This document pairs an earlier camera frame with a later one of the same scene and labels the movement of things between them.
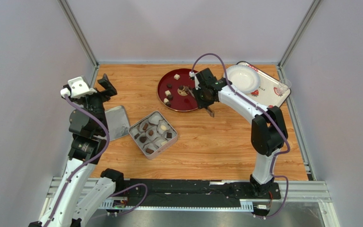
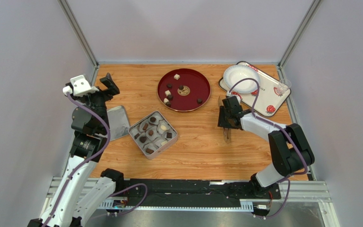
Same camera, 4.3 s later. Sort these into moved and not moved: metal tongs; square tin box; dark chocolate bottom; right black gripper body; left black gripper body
Moved: right black gripper body; metal tongs
Not moved: square tin box; dark chocolate bottom; left black gripper body
